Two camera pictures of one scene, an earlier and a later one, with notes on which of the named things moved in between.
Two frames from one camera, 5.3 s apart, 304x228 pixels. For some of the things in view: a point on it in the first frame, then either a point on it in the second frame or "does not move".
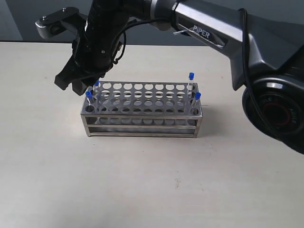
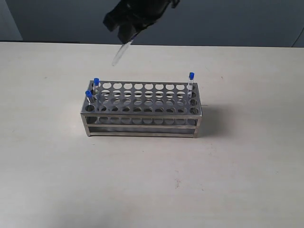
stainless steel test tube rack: (134, 109) does not move
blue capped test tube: (96, 92) does not move
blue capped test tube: (89, 95) does not move
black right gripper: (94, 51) to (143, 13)
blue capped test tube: (191, 78) does not move
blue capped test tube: (194, 103) to (122, 51)
